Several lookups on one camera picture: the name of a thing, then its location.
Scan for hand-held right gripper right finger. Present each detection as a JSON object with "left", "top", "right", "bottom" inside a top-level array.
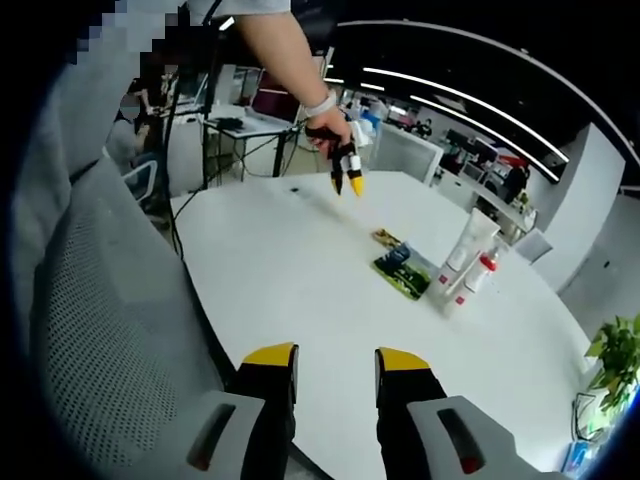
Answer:
[{"left": 374, "top": 346, "right": 516, "bottom": 480}]

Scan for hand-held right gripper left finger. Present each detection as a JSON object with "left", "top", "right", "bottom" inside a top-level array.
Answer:
[{"left": 185, "top": 342, "right": 300, "bottom": 480}]

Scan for gold foil packet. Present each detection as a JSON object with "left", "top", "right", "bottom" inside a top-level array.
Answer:
[{"left": 370, "top": 227, "right": 402, "bottom": 249}]

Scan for small skincare bottle red label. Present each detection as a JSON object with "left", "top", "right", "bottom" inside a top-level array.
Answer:
[
  {"left": 441, "top": 282, "right": 477, "bottom": 320},
  {"left": 426, "top": 263, "right": 460, "bottom": 302}
]

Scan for green packet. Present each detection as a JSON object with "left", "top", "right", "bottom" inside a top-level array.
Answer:
[{"left": 370, "top": 241, "right": 433, "bottom": 302}]

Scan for white skincare tube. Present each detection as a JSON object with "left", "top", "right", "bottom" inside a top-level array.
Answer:
[{"left": 444, "top": 206, "right": 502, "bottom": 274}]

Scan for white skincare bottle red collar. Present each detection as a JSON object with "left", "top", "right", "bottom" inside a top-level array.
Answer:
[{"left": 460, "top": 247, "right": 502, "bottom": 295}]

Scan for person's left hand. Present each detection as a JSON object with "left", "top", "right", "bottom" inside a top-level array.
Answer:
[{"left": 304, "top": 106, "right": 355, "bottom": 161}]

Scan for blue box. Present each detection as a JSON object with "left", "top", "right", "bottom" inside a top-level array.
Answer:
[{"left": 360, "top": 108, "right": 387, "bottom": 134}]

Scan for frosted white partition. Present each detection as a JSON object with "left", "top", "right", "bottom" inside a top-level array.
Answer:
[{"left": 377, "top": 122, "right": 445, "bottom": 185}]

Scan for white wristband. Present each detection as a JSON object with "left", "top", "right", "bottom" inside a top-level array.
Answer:
[{"left": 302, "top": 89, "right": 339, "bottom": 119}]

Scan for monitor with dark red screen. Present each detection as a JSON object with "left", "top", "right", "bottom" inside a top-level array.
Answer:
[{"left": 249, "top": 81, "right": 307, "bottom": 123}]

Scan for white desk with black legs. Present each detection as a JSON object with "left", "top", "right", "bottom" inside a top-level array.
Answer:
[{"left": 201, "top": 113, "right": 304, "bottom": 192}]

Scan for white low shelf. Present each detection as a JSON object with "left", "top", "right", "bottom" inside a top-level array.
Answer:
[{"left": 469, "top": 188, "right": 540, "bottom": 244}]

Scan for grey mesh office chair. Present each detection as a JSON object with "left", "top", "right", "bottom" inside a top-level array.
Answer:
[{"left": 27, "top": 154, "right": 314, "bottom": 480}]

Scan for blue packet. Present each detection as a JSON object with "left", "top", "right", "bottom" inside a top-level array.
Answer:
[{"left": 561, "top": 438, "right": 600, "bottom": 476}]

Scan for white office chair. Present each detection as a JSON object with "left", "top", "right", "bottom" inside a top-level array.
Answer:
[{"left": 121, "top": 163, "right": 157, "bottom": 202}]

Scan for potted green plant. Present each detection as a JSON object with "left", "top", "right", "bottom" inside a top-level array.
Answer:
[{"left": 583, "top": 313, "right": 640, "bottom": 417}]

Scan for person's grey shirt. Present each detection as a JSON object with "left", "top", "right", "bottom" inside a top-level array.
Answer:
[{"left": 12, "top": 54, "right": 151, "bottom": 311}]

